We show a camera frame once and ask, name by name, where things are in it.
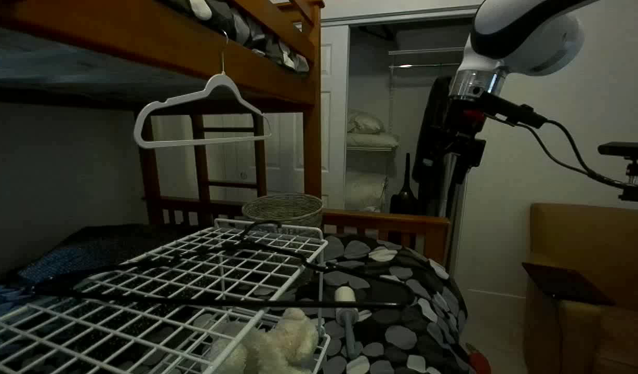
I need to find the brown armchair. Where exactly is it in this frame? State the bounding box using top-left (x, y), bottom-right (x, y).
top-left (523, 203), bottom-right (638, 374)

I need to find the white lint roller brush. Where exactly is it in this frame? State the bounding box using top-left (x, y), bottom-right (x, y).
top-left (335, 288), bottom-right (358, 349)

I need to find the white folded closet bedding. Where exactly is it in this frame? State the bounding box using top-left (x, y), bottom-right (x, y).
top-left (346, 112), bottom-right (399, 212)

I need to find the blue folded blanket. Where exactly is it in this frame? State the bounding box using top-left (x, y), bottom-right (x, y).
top-left (0, 224), bottom-right (192, 316)

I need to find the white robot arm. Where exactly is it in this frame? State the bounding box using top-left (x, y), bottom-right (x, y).
top-left (444, 0), bottom-right (594, 182)

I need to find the black grey dotted blanket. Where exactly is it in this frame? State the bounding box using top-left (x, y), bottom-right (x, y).
top-left (289, 235), bottom-right (477, 374)

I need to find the dark hanging jacket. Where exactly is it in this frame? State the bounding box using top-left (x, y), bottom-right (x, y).
top-left (411, 76), bottom-right (451, 217)

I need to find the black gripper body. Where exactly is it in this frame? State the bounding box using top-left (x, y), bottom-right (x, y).
top-left (439, 94), bottom-right (497, 184)

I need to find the cream plush toy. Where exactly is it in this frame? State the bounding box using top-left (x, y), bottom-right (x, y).
top-left (215, 308), bottom-right (319, 374)

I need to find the white plastic clothes hanger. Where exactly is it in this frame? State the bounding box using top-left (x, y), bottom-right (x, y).
top-left (130, 53), bottom-right (273, 152)

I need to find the white wire rack shelf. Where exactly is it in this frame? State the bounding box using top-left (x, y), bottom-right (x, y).
top-left (0, 221), bottom-right (326, 374)

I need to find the woven wicker basket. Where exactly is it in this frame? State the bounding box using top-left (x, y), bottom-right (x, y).
top-left (242, 194), bottom-right (325, 227)

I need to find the black camera on stand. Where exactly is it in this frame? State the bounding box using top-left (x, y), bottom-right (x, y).
top-left (599, 142), bottom-right (638, 202)

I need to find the wooden bunk bed frame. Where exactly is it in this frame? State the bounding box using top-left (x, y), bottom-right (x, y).
top-left (0, 0), bottom-right (453, 266)

